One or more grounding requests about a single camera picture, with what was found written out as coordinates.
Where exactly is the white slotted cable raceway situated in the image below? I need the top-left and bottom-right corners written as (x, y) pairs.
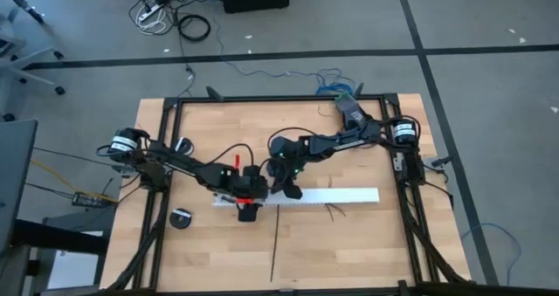
top-left (211, 190), bottom-right (380, 210)

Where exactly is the white raceway lid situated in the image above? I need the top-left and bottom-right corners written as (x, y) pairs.
top-left (261, 187), bottom-right (381, 205)

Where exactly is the grey connector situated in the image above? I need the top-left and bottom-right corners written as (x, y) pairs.
top-left (430, 155), bottom-right (455, 169)

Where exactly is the black hub box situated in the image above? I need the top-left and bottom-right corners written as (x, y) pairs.
top-left (71, 190), bottom-right (107, 210)

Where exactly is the black desk bar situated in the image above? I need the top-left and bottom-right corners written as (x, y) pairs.
top-left (11, 218), bottom-right (111, 257)

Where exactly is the white power strip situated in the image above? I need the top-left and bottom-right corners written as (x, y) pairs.
top-left (136, 1), bottom-right (169, 27)

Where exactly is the grey desk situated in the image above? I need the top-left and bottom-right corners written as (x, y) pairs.
top-left (0, 119), bottom-right (39, 253)

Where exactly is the grey office chair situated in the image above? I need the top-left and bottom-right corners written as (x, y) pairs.
top-left (0, 23), bottom-right (67, 123)

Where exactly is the dark desk leg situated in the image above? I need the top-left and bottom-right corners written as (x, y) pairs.
top-left (0, 0), bottom-right (47, 25)

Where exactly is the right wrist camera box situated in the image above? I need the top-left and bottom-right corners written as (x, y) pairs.
top-left (268, 135), bottom-right (307, 161)

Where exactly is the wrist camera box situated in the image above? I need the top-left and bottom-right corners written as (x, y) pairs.
top-left (203, 162), bottom-right (239, 191)
top-left (268, 135), bottom-right (307, 161)

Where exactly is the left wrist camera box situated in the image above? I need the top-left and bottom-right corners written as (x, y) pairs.
top-left (203, 162), bottom-right (239, 191)

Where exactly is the black camera cable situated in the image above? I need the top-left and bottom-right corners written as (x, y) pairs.
top-left (209, 142), bottom-right (257, 171)
top-left (266, 126), bottom-right (319, 154)

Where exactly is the black aluminium table frame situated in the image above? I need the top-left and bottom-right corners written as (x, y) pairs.
top-left (98, 82), bottom-right (477, 296)

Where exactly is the blue ethernet cable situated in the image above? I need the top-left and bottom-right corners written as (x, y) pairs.
top-left (211, 7), bottom-right (358, 98)

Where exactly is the black floor cable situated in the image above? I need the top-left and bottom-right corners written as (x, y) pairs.
top-left (176, 7), bottom-right (197, 98)

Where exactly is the black coiled cable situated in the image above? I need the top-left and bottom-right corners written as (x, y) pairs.
top-left (177, 13), bottom-right (212, 43)

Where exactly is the yellow floor cable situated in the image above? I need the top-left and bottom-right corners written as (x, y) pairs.
top-left (29, 158), bottom-right (120, 204)

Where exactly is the thin blue floor cable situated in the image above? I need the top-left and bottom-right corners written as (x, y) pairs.
top-left (460, 222), bottom-right (524, 287)

